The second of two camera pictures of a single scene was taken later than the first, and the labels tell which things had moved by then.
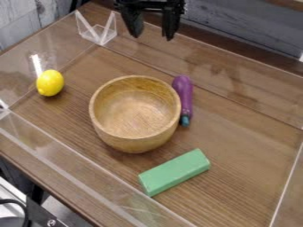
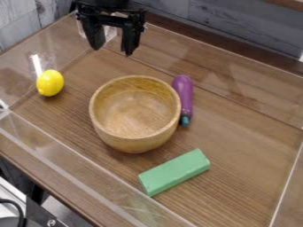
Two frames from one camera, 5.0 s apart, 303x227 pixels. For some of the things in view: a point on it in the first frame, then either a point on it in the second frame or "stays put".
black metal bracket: (38, 217) stays put
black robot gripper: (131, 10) to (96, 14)
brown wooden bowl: (135, 111) stays put
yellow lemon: (49, 82) stays put
